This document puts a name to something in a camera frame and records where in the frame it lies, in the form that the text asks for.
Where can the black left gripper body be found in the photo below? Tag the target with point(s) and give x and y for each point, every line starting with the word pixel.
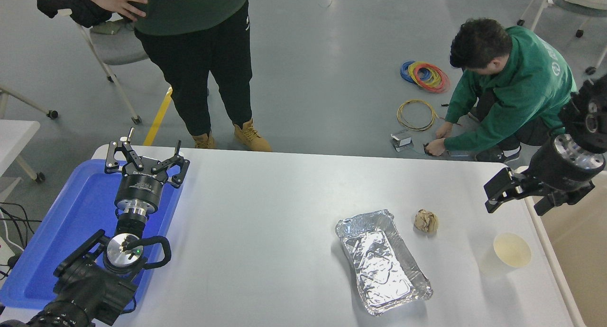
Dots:
pixel 140 189

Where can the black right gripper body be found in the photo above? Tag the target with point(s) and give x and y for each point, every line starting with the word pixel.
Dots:
pixel 552 168

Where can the white paper cup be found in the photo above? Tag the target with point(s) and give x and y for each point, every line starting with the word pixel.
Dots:
pixel 512 250

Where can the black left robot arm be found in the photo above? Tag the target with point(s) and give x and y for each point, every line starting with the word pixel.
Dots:
pixel 90 289

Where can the crouching person's left hand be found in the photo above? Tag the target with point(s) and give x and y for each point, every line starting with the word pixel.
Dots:
pixel 437 148

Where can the crouching person's right hand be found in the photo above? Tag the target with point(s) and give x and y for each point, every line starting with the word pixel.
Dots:
pixel 444 130

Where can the standing person's right hand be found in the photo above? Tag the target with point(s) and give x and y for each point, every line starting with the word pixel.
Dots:
pixel 118 0

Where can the large pale bin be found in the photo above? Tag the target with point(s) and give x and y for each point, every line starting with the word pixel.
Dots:
pixel 578 251

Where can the blue plastic tray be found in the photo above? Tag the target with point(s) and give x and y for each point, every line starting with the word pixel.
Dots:
pixel 71 222

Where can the crumpled tan paper ball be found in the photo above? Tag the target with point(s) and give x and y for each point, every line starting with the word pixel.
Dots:
pixel 426 221

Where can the small black device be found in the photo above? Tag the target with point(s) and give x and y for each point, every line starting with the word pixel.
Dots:
pixel 426 150

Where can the crouching person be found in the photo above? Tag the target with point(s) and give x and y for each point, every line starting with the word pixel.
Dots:
pixel 521 85

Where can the white leg with caster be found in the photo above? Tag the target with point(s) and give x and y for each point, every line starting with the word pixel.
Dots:
pixel 51 114

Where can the small silver box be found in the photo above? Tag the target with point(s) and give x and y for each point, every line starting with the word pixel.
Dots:
pixel 402 140

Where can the white side table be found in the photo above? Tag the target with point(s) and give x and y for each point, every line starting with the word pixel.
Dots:
pixel 14 132

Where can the standing person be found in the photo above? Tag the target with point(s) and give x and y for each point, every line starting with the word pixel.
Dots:
pixel 199 42

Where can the silver foil tray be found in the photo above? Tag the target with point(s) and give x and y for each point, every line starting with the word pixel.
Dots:
pixel 381 265

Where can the white power strip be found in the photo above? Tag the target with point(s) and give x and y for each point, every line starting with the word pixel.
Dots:
pixel 4 249

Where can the black jacket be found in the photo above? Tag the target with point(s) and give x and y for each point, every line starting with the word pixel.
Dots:
pixel 57 0

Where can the grey chair white frame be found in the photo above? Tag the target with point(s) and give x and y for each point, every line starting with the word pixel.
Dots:
pixel 118 49

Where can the white frame wheeled chair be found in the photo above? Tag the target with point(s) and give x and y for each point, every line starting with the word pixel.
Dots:
pixel 564 2

